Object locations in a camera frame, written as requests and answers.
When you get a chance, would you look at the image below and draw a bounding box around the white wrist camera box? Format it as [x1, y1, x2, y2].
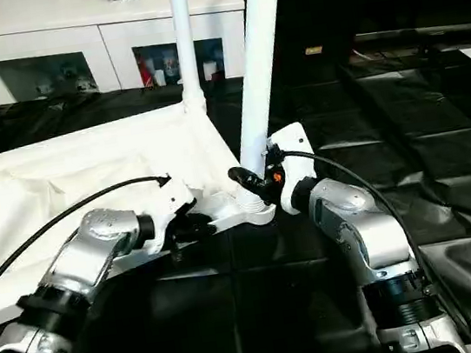
[135, 175, 205, 256]
[260, 120, 322, 218]

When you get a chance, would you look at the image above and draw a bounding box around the white cabinet with glass doors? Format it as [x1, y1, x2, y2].
[0, 0, 256, 111]

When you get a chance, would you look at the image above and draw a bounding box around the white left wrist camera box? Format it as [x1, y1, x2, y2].
[135, 175, 205, 256]

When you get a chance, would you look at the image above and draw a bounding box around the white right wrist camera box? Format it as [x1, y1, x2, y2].
[260, 120, 322, 218]

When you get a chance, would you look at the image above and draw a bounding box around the white plastic table top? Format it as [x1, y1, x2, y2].
[0, 90, 289, 335]

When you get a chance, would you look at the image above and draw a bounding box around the white plastic table leg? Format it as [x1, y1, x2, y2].
[216, 0, 315, 204]
[168, 0, 209, 119]

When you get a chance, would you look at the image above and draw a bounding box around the white capped bottle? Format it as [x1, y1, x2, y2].
[202, 58, 221, 81]

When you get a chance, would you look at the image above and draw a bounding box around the black plastic mat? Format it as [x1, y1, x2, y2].
[0, 34, 471, 353]

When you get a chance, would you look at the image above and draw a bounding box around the tall clear bottle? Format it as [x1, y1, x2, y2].
[163, 50, 180, 85]

